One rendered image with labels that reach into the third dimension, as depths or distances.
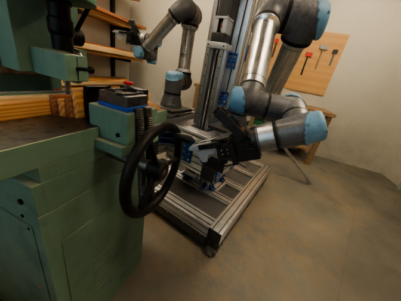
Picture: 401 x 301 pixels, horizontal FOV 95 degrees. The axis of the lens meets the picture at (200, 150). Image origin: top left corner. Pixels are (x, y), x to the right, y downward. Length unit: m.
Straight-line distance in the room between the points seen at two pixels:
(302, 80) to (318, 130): 3.33
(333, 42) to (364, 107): 1.18
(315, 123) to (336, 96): 3.47
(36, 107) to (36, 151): 0.19
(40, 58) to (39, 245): 0.51
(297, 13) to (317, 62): 3.02
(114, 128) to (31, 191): 0.23
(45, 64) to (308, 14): 0.82
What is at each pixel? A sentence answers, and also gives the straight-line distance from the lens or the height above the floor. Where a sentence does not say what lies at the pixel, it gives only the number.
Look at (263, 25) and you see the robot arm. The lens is 0.75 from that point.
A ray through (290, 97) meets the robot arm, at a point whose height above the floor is 1.07.
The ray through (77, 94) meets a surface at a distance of 0.65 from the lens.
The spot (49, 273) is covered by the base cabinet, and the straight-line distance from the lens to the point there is 0.76.
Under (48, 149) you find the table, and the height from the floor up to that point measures 0.88.
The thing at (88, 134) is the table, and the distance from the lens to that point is 0.58.
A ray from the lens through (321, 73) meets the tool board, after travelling 3.85.
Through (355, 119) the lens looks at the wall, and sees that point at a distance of 4.11.
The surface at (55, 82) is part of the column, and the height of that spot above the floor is 0.95.
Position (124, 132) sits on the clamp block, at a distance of 0.54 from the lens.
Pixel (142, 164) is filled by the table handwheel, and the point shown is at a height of 0.82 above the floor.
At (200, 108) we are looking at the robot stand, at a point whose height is 0.85.
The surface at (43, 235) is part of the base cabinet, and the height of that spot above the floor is 0.65.
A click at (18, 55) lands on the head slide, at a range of 0.76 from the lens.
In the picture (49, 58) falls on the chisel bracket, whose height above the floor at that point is 1.05.
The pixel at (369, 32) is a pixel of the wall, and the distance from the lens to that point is 4.07.
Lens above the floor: 1.10
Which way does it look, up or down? 24 degrees down
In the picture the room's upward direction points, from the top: 11 degrees clockwise
